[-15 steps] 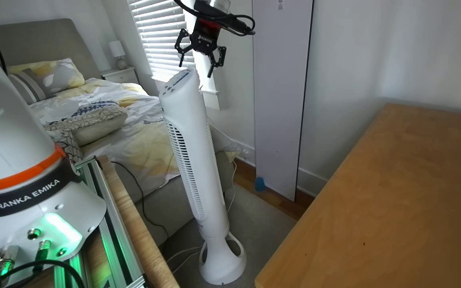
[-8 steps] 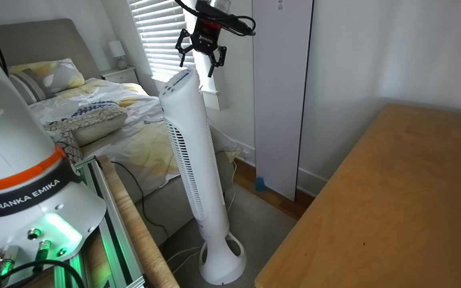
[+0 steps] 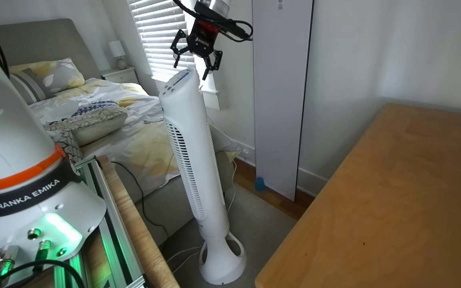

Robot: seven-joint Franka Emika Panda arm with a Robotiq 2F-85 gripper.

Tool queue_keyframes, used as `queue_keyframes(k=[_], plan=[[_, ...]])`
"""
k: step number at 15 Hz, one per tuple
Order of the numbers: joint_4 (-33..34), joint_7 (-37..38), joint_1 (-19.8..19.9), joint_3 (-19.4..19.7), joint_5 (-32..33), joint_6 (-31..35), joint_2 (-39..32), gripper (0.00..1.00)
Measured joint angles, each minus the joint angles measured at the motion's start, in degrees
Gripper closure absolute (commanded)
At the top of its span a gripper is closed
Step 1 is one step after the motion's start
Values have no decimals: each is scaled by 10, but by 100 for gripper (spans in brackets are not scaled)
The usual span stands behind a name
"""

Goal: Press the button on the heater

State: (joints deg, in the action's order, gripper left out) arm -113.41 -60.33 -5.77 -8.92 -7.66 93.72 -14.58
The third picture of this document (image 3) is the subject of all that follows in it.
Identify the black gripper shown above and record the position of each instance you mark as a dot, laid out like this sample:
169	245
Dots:
206	36

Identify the white tower heater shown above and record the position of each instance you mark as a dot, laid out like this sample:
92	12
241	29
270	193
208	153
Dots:
196	161

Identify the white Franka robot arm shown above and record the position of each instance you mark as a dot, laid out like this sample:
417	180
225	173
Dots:
12	138

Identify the white window blinds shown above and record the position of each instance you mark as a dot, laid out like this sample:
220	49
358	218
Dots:
161	37

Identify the white nightstand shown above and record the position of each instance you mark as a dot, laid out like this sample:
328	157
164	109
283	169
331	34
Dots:
121	74

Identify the white bedside lamp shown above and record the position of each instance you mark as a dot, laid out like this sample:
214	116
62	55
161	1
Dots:
118	50

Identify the white flat board panel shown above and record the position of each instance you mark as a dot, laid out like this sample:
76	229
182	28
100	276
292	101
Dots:
281	97

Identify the white patterned duvet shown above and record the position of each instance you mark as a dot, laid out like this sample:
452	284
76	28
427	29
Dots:
136	138

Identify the white lace blanket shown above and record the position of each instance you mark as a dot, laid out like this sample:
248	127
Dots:
89	122

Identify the yellow grey patterned pillow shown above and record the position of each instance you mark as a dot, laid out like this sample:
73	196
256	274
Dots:
55	74

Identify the small blue object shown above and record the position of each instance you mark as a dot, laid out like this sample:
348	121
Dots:
262	185

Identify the grey bed headboard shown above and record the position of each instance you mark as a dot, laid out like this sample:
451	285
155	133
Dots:
44	41

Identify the grey bed base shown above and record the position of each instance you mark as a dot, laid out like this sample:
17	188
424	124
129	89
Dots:
168	209

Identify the grey striped pillow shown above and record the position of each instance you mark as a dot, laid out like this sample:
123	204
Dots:
25	85

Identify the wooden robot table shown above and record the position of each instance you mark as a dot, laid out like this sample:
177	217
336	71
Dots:
140	229

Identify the light wooden dresser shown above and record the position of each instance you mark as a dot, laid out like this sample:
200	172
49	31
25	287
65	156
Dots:
401	213

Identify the aluminium frame with green light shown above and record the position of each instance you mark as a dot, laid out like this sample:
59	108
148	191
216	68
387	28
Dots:
108	241

